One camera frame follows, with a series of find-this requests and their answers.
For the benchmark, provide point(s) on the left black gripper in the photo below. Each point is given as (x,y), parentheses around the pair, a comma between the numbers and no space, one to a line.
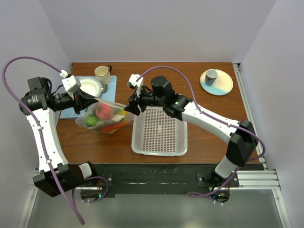
(81,100)

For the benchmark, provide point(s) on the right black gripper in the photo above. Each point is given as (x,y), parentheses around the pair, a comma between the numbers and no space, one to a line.
(134,99)

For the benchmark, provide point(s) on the grey fake fish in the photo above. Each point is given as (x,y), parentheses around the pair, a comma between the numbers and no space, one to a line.
(117,118)

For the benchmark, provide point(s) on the green fake fruit ball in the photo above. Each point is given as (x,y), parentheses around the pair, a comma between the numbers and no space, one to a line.
(91,120)

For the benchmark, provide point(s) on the red fake apple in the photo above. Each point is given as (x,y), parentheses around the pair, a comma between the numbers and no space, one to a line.
(104,111)

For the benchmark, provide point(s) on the polka dot zip bag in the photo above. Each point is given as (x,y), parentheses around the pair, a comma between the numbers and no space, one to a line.
(80,121)

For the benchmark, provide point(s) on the white plastic basket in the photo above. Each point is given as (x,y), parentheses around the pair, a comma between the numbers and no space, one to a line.
(157,134)

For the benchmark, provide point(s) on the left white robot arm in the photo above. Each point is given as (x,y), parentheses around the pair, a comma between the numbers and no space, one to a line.
(41,106)

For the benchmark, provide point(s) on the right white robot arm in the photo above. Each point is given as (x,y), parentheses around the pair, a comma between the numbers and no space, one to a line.
(239,136)

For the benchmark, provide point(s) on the yellow fake fruit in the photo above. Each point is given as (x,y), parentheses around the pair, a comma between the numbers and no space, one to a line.
(122,112)

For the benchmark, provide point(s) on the red fake chili pepper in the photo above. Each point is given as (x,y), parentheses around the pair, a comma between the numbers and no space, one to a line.
(110,129)

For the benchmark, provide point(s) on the white paper bowl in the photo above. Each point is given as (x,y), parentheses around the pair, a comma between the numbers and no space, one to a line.
(90,86)

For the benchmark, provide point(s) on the metal spoon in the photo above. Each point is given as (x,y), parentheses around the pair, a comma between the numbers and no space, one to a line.
(104,89)

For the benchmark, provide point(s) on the beige mug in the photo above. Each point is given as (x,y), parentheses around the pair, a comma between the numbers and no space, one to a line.
(103,74)

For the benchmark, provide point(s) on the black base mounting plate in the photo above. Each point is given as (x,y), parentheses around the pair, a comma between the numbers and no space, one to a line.
(148,179)

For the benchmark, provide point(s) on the small grey cup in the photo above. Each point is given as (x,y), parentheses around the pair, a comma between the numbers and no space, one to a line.
(210,76)

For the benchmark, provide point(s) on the round beige blue plate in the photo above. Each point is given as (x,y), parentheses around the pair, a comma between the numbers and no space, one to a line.
(222,85)

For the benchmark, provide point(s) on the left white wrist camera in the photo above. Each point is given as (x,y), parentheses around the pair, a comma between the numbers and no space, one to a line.
(70,83)

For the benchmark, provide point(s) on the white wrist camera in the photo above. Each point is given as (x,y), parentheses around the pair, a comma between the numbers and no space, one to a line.
(135,81)
(70,83)

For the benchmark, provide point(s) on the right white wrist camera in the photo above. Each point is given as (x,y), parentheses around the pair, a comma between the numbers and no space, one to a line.
(135,81)

